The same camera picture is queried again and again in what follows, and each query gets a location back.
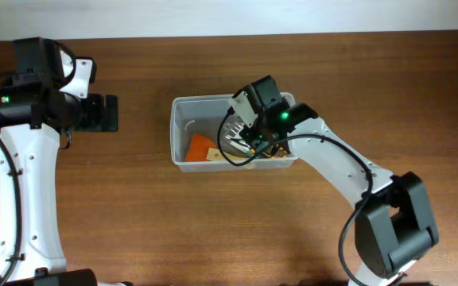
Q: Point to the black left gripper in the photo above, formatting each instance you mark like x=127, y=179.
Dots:
x=95, y=112

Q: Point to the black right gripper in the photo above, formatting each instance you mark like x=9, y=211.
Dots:
x=250, y=133

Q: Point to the orange black long-nose pliers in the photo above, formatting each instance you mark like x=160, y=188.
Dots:
x=273, y=152

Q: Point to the clear case of coloured plugs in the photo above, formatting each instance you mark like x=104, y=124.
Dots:
x=233, y=137

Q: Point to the clear plastic storage container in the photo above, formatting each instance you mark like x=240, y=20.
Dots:
x=203, y=115

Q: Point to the orange scraper with wooden handle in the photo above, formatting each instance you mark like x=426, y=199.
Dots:
x=202, y=149

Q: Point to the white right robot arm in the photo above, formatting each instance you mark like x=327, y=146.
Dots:
x=392, y=225

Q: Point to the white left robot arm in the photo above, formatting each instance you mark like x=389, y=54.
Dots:
x=42, y=102

